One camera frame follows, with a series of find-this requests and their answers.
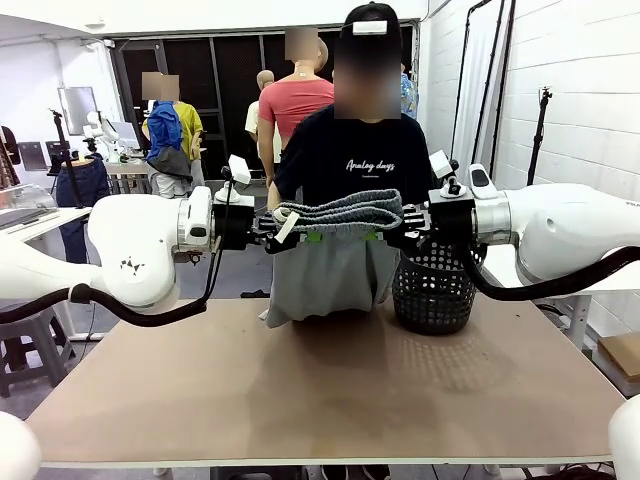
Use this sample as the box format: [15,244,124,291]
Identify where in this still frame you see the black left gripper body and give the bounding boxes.
[212,197,258,252]

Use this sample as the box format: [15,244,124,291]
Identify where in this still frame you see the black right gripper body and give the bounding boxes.
[428,196,478,253]

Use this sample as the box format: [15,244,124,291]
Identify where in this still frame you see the grey training pants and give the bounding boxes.
[259,188,405,329]

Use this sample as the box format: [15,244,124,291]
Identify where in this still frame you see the dark grey perforated basket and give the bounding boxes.
[392,239,489,336]

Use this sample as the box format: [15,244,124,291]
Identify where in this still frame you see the white side table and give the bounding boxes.
[479,244,640,354]

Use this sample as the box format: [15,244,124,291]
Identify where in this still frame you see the person in black t-shirt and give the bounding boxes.
[272,2,436,306]

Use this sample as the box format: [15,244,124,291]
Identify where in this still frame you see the person in yellow shirt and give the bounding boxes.
[142,72,195,199]

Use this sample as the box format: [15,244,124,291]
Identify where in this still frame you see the blue patterned shirt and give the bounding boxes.
[399,59,420,122]

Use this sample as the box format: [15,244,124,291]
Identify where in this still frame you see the black light stand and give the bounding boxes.
[527,85,555,187]

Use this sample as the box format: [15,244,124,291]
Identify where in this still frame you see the mannequin in red top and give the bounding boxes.
[256,27,335,194]

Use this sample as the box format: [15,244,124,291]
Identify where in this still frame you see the white backdrop curtain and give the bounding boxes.
[452,0,516,177]

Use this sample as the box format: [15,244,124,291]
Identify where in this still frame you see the black backdrop pole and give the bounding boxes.
[449,0,495,171]

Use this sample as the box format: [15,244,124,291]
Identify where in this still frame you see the mannequin in blue jeans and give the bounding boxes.
[54,152,111,265]

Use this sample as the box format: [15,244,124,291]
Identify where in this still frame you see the small white background robot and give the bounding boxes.
[82,110,122,164]

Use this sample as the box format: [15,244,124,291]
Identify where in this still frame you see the white work table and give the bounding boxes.
[0,204,94,251]

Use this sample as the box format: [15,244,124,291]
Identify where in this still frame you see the grey framed board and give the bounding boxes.
[57,86,99,137]

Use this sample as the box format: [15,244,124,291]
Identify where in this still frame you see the black cap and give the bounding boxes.
[341,1,402,44]

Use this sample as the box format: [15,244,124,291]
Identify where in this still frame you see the grey metal stool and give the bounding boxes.
[0,304,77,399]

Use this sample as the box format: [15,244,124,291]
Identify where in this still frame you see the cardboard box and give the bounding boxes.
[594,332,640,397]

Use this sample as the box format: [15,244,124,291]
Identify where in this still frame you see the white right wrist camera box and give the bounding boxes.
[427,148,455,179]

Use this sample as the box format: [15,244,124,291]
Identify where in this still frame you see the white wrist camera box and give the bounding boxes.
[427,148,455,179]
[227,153,251,185]

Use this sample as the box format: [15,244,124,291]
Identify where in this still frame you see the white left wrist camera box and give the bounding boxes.
[227,153,251,185]

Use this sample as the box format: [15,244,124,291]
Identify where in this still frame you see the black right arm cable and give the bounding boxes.
[452,244,640,302]

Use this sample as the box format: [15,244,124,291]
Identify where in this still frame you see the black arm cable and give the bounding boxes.
[0,167,236,329]
[452,244,640,302]

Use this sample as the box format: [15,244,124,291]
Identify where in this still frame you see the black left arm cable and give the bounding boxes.
[0,167,236,329]

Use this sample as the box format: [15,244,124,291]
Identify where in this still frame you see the black tripod with camera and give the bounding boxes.
[47,107,85,209]

